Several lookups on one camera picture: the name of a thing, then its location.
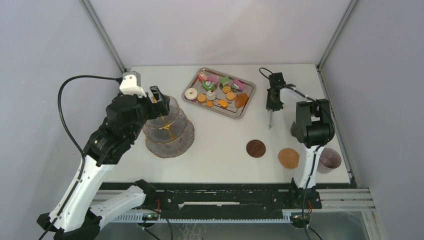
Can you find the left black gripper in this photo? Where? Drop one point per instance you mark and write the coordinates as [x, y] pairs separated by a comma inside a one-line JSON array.
[[158, 108]]

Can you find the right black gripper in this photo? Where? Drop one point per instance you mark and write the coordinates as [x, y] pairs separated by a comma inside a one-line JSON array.
[[270, 105]]

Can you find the three-tier glass dessert stand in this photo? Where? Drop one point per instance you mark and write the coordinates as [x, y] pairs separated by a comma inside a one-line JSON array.
[[169, 136]]

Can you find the metal serving tray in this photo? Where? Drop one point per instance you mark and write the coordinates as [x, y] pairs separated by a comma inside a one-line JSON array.
[[224, 104]]

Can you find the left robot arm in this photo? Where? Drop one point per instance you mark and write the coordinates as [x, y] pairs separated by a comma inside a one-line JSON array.
[[75, 218]]

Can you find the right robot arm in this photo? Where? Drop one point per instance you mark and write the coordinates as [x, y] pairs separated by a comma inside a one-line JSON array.
[[312, 126]]

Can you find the white frosted donut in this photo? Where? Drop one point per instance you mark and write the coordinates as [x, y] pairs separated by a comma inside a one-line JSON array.
[[191, 94]]

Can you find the orange round biscuit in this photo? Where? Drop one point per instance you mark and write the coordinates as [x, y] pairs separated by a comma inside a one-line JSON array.
[[201, 98]]

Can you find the brown cookie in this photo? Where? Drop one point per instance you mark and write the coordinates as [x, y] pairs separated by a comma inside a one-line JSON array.
[[240, 100]]

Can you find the pink purple cake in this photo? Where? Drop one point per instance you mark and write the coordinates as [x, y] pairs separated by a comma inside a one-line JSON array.
[[237, 85]]

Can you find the green cake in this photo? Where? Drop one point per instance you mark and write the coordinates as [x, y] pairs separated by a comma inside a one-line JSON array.
[[208, 85]]

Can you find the white cupcake with cherry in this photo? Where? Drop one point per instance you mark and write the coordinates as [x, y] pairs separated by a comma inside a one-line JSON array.
[[211, 95]]

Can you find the dark brown round coaster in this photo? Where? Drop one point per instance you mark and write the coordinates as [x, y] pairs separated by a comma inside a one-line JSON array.
[[255, 148]]

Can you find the light wooden round coaster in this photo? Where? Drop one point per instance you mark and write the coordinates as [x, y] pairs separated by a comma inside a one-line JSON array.
[[289, 158]]

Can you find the purple glass cup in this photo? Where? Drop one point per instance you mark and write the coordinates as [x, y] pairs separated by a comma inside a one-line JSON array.
[[329, 160]]

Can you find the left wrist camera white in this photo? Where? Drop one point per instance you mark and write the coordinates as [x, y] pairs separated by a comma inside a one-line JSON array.
[[131, 84]]

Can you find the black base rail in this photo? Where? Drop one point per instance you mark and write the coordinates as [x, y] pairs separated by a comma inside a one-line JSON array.
[[168, 196]]

